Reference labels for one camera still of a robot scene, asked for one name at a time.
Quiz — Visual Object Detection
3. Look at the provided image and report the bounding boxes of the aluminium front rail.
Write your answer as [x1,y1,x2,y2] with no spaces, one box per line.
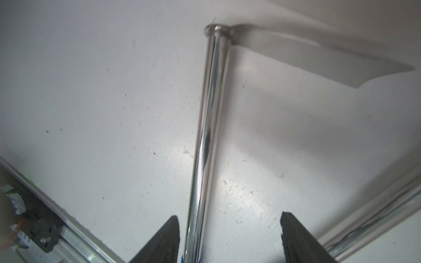
[1,158,124,263]

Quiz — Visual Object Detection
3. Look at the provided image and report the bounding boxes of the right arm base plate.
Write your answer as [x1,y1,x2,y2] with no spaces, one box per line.
[1,167,65,253]

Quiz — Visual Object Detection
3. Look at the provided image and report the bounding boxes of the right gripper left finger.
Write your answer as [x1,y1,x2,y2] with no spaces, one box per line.
[130,215,180,263]

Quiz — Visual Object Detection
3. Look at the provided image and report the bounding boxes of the blue-handled small hoe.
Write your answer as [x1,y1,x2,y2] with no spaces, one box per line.
[182,24,414,263]

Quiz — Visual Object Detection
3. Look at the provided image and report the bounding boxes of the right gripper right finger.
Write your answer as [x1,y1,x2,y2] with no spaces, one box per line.
[280,212,337,263]

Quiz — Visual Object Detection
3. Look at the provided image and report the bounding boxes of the wooden-handled hoe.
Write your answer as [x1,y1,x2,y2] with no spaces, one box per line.
[319,164,421,262]

